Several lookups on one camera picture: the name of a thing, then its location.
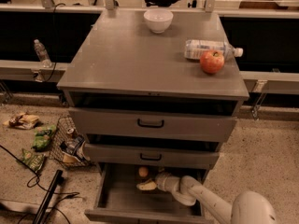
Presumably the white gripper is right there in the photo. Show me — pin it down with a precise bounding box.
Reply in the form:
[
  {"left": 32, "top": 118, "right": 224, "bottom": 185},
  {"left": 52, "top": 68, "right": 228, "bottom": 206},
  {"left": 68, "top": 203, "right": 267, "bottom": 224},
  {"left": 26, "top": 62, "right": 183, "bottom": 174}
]
[{"left": 136, "top": 167, "right": 180, "bottom": 193}]

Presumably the small orange fruit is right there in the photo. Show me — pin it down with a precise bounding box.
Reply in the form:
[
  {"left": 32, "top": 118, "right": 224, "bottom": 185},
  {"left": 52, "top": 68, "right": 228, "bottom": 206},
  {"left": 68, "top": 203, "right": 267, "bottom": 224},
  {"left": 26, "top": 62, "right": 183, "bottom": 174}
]
[{"left": 138, "top": 166, "right": 149, "bottom": 177}]

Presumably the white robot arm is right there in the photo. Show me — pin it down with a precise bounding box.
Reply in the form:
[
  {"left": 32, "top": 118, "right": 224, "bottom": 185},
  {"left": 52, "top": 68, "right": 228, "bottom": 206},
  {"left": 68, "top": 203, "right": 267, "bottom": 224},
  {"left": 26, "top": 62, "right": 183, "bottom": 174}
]
[{"left": 136, "top": 172, "right": 278, "bottom": 224}]

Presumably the grey open bottom drawer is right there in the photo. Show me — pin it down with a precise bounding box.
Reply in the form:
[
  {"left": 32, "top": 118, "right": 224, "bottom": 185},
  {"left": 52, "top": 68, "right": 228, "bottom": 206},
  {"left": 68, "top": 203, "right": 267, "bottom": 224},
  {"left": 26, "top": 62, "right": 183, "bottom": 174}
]
[{"left": 85, "top": 163, "right": 213, "bottom": 224}]

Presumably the grey middle drawer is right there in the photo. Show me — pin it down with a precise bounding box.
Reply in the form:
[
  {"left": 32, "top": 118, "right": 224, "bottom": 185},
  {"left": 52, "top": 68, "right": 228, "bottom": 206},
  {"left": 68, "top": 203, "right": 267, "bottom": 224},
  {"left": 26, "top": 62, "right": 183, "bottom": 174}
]
[{"left": 83, "top": 144, "right": 219, "bottom": 170}]

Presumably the grey metal drawer cabinet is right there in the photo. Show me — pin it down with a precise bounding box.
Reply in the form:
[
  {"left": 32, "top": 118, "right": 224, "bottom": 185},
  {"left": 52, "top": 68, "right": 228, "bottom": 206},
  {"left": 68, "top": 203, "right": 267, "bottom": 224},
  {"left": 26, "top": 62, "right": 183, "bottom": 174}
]
[{"left": 56, "top": 8, "right": 250, "bottom": 224}]

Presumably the grey top drawer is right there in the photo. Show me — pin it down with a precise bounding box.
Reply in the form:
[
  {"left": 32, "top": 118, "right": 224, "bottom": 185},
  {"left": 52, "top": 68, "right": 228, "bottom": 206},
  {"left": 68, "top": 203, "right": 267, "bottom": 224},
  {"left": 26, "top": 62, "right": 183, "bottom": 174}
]
[{"left": 69, "top": 107, "right": 236, "bottom": 142}]

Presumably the dark snack bag in basket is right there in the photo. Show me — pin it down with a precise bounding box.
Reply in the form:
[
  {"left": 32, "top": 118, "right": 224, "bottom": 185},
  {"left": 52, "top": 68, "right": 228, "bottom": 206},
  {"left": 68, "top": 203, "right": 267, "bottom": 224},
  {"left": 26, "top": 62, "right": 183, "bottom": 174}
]
[{"left": 60, "top": 135, "right": 87, "bottom": 161}]

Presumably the soda can in basket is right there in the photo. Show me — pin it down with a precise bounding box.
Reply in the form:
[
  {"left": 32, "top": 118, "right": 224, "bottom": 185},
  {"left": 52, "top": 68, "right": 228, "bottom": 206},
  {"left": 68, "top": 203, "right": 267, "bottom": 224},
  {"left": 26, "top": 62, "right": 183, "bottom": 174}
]
[{"left": 66, "top": 128, "right": 77, "bottom": 138}]

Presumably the black bar on floor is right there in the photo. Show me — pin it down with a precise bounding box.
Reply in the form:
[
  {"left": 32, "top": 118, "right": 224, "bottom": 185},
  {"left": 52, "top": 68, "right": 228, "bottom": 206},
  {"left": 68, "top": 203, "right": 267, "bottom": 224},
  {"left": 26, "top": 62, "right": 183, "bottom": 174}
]
[{"left": 33, "top": 170, "right": 63, "bottom": 224}]

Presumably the green chip bag upper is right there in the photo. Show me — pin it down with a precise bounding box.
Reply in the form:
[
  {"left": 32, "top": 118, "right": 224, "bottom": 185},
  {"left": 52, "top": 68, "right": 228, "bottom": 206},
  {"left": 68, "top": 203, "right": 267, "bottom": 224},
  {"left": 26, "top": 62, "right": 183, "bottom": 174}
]
[{"left": 32, "top": 125, "right": 57, "bottom": 151}]

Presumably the green chip bag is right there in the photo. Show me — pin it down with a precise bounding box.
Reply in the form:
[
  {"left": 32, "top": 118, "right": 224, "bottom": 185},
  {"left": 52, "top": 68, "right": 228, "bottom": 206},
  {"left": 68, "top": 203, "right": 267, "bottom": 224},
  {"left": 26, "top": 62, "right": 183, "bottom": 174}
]
[
  {"left": 32, "top": 125, "right": 57, "bottom": 151},
  {"left": 18, "top": 148, "right": 45, "bottom": 174}
]

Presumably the green chip bag lower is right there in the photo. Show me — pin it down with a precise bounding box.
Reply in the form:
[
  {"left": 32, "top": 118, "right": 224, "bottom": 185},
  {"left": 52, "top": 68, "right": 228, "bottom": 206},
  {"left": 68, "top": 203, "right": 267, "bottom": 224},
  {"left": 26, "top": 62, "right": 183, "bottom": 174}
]
[{"left": 18, "top": 148, "right": 45, "bottom": 174}]

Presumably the red apple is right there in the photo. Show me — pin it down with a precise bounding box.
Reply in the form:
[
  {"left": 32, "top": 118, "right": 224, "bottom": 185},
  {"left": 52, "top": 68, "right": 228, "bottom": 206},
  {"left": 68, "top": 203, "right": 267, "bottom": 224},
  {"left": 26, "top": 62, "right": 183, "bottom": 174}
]
[{"left": 200, "top": 49, "right": 224, "bottom": 74}]

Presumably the clear plastic water bottle lying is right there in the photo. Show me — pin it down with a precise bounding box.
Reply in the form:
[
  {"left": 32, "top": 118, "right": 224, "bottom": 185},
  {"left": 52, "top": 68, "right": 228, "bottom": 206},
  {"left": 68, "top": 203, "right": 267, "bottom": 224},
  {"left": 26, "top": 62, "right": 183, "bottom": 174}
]
[{"left": 184, "top": 39, "right": 244, "bottom": 60}]

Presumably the brown snack wrapper on floor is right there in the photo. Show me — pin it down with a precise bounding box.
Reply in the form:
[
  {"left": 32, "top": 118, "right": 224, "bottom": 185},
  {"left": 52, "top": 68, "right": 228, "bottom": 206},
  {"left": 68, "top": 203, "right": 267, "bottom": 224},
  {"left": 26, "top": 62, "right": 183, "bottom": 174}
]
[{"left": 4, "top": 113, "right": 39, "bottom": 130}]

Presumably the white ceramic bowl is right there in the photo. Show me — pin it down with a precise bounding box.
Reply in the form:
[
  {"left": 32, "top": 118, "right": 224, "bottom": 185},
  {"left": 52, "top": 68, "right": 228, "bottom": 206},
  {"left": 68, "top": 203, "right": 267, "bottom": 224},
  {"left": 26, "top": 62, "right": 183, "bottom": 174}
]
[{"left": 143, "top": 8, "right": 174, "bottom": 34}]

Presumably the upright plastic water bottle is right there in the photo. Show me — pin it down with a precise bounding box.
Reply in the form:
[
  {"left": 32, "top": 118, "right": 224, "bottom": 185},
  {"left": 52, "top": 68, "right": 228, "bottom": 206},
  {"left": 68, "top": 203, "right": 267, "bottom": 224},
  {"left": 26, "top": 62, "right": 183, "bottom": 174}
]
[{"left": 34, "top": 39, "right": 52, "bottom": 68}]

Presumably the wire mesh basket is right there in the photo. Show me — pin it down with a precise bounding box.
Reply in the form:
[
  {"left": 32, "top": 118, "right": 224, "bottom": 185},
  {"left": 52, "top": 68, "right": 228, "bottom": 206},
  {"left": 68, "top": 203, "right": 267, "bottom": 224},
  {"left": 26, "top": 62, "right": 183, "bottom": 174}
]
[{"left": 50, "top": 116, "right": 91, "bottom": 169}]

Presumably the black cable on floor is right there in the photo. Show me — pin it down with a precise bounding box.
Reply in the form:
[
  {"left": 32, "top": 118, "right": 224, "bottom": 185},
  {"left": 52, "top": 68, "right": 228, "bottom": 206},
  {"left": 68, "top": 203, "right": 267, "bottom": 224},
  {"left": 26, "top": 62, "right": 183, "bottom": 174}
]
[{"left": 0, "top": 144, "right": 80, "bottom": 224}]

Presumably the grey metal rail ledge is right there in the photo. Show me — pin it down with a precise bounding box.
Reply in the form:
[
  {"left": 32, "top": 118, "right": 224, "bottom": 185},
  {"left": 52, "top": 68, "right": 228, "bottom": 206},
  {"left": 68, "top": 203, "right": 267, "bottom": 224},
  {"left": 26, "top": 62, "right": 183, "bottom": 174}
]
[{"left": 0, "top": 60, "right": 68, "bottom": 83}]

